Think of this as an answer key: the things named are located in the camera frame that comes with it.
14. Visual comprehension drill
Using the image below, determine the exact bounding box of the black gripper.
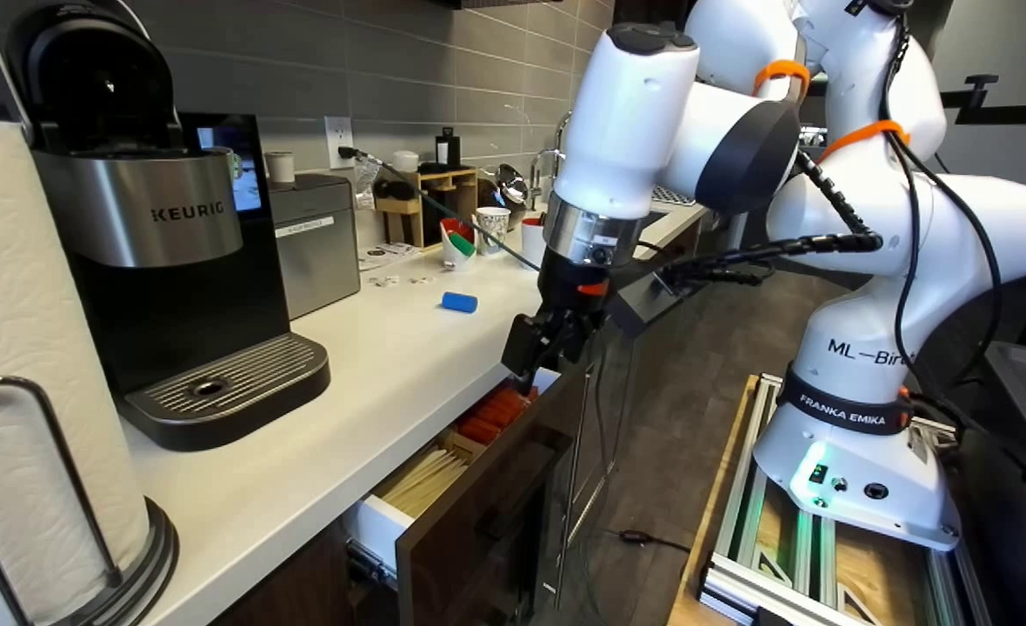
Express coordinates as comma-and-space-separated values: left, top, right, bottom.
500, 250, 607, 378

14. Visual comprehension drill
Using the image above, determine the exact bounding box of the dark wooden top drawer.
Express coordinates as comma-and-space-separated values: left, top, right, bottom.
342, 376, 582, 626

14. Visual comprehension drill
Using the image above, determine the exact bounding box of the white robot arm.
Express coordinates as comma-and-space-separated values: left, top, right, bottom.
505, 0, 1026, 554

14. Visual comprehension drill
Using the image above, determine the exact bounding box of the white mug red inside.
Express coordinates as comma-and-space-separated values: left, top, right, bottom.
519, 212, 546, 266

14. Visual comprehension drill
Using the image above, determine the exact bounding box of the white patterned paper cup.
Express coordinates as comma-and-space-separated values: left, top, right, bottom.
473, 204, 510, 250

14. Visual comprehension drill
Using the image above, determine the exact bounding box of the small blue block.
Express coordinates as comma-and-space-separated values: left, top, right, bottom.
438, 292, 481, 313

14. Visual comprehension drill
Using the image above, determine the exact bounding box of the small white red cup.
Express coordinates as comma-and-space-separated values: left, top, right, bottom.
438, 220, 473, 266

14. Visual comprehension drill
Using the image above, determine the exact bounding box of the wooden pod organizer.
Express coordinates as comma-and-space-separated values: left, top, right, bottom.
371, 168, 476, 248

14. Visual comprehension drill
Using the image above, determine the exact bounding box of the stainless steel canister box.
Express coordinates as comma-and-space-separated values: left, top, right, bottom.
272, 175, 362, 318

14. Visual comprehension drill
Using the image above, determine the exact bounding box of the black Keurig coffee maker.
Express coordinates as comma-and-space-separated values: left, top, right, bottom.
6, 0, 329, 449

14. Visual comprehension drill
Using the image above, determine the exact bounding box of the black paper towel holder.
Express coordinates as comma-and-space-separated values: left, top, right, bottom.
0, 376, 178, 626

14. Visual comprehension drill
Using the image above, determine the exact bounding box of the white paper towel roll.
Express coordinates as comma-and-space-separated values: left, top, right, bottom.
0, 123, 149, 626

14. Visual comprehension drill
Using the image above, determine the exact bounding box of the blue green power cable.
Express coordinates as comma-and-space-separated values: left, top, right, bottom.
335, 141, 551, 280

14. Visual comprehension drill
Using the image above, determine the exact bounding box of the white wall outlet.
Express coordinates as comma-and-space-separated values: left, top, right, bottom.
322, 116, 350, 168

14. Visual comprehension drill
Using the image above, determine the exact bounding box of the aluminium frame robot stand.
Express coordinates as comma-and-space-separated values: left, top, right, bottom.
668, 372, 992, 626

